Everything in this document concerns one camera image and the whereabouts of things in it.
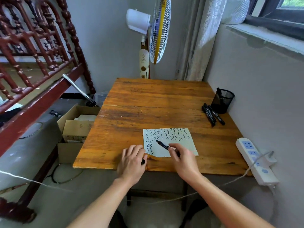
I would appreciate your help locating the person's right hand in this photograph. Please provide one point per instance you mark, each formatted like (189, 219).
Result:
(185, 163)

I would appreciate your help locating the person's left hand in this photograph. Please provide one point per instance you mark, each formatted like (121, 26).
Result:
(130, 165)

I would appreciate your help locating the person's right thumb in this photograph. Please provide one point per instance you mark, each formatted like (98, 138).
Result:
(172, 156)

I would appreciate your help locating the person's left thumb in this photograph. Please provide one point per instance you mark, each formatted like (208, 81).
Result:
(143, 157)

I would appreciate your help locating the black marker pen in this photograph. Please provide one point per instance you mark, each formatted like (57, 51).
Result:
(163, 144)
(218, 117)
(209, 115)

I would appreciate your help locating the person's right forearm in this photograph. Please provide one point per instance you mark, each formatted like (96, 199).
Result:
(223, 204)

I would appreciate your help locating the person's left forearm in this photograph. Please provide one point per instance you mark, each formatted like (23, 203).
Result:
(102, 206)

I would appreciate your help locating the white paper with zigzag lines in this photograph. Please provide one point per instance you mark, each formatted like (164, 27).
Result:
(184, 144)

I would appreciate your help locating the wooden table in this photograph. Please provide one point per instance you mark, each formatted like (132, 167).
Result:
(152, 104)

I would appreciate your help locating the small cardboard box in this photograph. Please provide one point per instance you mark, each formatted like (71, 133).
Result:
(76, 130)

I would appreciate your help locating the black mesh pen holder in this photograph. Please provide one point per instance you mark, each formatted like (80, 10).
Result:
(223, 100)

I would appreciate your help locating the large open cardboard box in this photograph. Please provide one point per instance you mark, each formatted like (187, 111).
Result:
(71, 113)

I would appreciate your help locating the white power strip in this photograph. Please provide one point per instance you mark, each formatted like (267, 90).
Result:
(257, 160)

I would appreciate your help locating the metal rod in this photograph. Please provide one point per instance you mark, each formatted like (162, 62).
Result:
(78, 89)

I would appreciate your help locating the white plug adapter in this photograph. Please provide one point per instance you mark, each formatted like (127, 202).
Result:
(270, 158)

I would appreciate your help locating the white lace curtain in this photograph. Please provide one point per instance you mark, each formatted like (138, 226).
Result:
(201, 37)

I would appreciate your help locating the white standing fan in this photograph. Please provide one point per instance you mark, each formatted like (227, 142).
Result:
(159, 28)

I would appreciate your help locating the white mesh bundle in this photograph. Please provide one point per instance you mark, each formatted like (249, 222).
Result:
(235, 10)

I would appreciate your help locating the red carved wooden bed frame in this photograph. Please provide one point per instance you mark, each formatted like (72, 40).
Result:
(35, 56)

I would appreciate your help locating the dark window frame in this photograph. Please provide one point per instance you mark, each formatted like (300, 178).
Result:
(273, 20)

